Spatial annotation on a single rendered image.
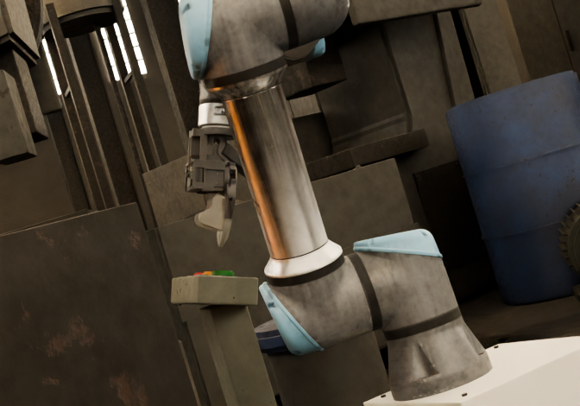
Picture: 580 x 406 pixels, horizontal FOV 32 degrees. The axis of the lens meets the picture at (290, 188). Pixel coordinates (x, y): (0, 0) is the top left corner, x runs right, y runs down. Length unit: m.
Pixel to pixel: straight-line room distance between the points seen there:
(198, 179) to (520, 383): 0.71
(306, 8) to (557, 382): 0.60
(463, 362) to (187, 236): 1.86
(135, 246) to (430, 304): 0.87
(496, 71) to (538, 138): 4.18
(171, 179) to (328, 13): 4.25
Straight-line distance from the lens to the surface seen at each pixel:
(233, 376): 1.85
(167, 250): 3.14
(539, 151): 4.17
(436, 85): 4.94
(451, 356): 1.43
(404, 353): 1.44
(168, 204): 5.64
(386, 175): 3.65
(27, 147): 3.56
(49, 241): 0.57
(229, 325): 1.84
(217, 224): 1.80
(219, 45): 1.32
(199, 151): 1.82
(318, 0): 1.34
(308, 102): 5.88
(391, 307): 1.43
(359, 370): 2.29
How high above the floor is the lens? 0.69
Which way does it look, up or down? 1 degrees up
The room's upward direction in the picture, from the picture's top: 17 degrees counter-clockwise
